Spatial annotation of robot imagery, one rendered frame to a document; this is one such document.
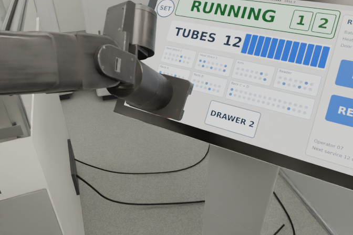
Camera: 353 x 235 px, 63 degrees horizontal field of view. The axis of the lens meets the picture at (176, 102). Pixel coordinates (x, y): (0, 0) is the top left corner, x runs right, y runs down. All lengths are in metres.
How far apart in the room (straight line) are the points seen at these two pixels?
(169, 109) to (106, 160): 1.50
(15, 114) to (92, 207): 1.15
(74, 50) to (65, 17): 3.55
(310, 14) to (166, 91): 0.29
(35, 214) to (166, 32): 0.51
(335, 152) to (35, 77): 0.43
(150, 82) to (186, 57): 0.20
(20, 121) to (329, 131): 0.54
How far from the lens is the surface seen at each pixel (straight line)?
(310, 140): 0.52
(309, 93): 0.53
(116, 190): 1.75
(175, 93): 0.46
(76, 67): 0.30
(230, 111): 0.53
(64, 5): 3.81
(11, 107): 0.60
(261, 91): 0.53
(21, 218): 0.80
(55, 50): 0.29
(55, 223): 0.83
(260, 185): 0.72
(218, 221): 0.87
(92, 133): 2.16
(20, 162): 0.68
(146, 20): 0.40
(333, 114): 0.53
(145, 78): 0.37
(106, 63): 0.32
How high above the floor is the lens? 1.31
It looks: 33 degrees down
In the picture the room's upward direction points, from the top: straight up
